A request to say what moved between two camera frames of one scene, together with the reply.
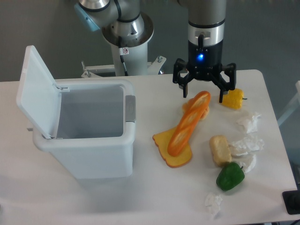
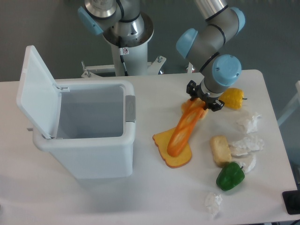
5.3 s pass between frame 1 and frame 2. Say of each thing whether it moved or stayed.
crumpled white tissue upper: stayed
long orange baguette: stayed
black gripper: moved
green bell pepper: stayed
